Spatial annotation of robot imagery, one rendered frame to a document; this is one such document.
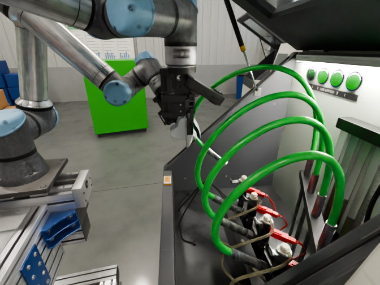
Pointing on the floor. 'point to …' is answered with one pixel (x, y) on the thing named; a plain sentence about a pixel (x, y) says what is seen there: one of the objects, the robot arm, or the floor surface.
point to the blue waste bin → (239, 85)
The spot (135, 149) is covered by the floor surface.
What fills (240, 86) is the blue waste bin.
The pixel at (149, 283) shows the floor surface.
